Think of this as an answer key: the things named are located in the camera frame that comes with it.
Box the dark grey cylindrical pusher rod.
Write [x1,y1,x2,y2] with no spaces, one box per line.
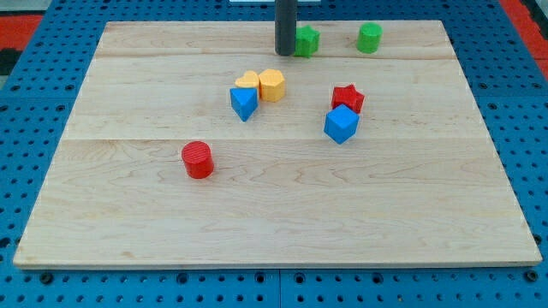
[275,0,297,56]

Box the green star block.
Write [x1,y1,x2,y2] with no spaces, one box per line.
[294,25,320,58]

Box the red star block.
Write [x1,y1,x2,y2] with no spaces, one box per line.
[331,84,366,114]

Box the yellow hexagon block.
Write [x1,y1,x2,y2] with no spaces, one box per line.
[259,68,286,102]

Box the yellow heart block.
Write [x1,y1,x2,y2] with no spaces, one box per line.
[235,70,260,91]

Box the green cylinder block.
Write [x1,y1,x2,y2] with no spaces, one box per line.
[356,22,383,54]

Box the blue triangle block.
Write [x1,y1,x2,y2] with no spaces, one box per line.
[229,88,259,121]

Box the blue cube block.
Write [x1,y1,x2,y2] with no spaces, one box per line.
[324,104,360,145]

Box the light wooden board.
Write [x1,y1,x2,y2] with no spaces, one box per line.
[14,21,542,270]

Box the red cylinder block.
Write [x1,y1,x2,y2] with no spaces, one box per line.
[182,140,214,179]

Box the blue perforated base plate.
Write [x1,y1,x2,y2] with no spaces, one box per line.
[1,0,547,307]

